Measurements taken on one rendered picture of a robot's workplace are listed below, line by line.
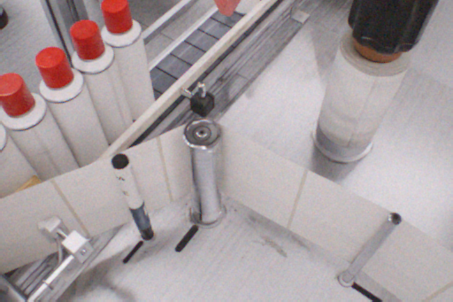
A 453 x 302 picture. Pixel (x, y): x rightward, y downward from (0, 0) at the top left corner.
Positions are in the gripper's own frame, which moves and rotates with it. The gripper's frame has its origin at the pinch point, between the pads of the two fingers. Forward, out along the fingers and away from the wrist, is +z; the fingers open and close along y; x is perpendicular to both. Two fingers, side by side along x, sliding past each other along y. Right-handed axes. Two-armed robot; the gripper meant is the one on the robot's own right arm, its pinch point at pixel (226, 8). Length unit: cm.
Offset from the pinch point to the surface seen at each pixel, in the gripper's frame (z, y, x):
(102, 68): 4.6, -12.6, 9.0
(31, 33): 25, -2, 46
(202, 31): 20.3, 13.5, 14.3
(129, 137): 17.4, -12.6, 7.5
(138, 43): 5.5, -6.3, 9.0
